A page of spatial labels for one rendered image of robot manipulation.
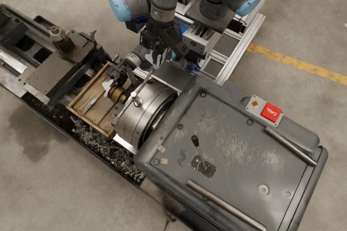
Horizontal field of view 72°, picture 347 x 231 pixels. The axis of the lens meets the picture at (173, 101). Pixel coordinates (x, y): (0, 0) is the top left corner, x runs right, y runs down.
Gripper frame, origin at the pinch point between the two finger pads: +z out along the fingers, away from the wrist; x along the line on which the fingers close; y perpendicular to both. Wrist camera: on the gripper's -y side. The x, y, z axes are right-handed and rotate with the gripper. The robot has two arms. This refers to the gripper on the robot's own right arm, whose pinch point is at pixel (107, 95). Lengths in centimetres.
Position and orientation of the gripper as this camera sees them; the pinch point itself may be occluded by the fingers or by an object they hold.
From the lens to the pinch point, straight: 118.1
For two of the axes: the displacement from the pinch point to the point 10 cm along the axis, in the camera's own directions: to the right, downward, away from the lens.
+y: -8.2, -5.2, 2.3
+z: -5.7, 7.6, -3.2
